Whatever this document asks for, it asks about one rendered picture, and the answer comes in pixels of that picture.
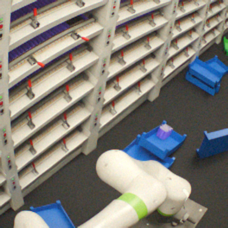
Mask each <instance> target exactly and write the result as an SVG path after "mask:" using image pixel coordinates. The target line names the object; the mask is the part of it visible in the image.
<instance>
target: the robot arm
mask: <svg viewBox="0 0 228 228"><path fill-rule="evenodd" d="M96 164H97V165H96V170H97V174H98V176H99V178H100V179H101V180H102V181H104V182H106V183H107V184H108V185H110V186H112V187H113V188H115V189H117V190H118V191H119V192H120V193H122V194H123V195H122V196H120V197H119V198H118V199H114V200H113V201H112V202H111V203H110V204H109V205H108V206H107V207H106V208H104V209H103V210H102V211H101V212H99V213H98V214H97V215H96V216H94V217H93V218H91V219H90V220H88V221H87V222H85V223H84V224H82V225H81V226H79V227H77V228H129V227H132V226H134V225H135V224H137V223H138V222H139V221H140V220H142V219H143V218H145V217H147V216H148V215H150V214H151V216H152V217H153V219H154V220H155V221H157V222H159V223H164V224H166V223H170V222H171V225H172V226H173V227H175V226H176V225H178V224H179V223H183V221H185V220H187V221H190V222H191V223H193V224H195V223H196V222H197V221H196V220H194V219H192V218H190V217H189V214H187V212H188V211H186V210H185V209H183V208H182V207H183V205H184V203H185V202H186V200H187V199H188V197H189V194H190V193H191V186H190V183H188V182H187V181H186V180H185V179H184V178H181V177H179V176H177V175H175V174H173V173H172V172H171V171H169V170H168V169H167V168H165V167H164V166H163V165H162V164H160V163H159V162H157V161H155V160H153V161H152V160H150V161H141V160H136V159H133V158H132V157H131V156H129V155H128V154H126V153H125V152H123V151H120V150H109V151H107V152H104V153H103V154H102V155H101V156H100V157H99V158H98V160H97V163H96ZM182 220H183V221H182ZM14 224H15V225H14V228H50V227H49V226H48V225H47V224H46V223H45V221H44V220H43V219H42V218H41V217H40V216H39V215H38V214H36V213H34V212H32V211H22V212H20V213H18V214H17V216H16V217H15V219H14Z"/></svg>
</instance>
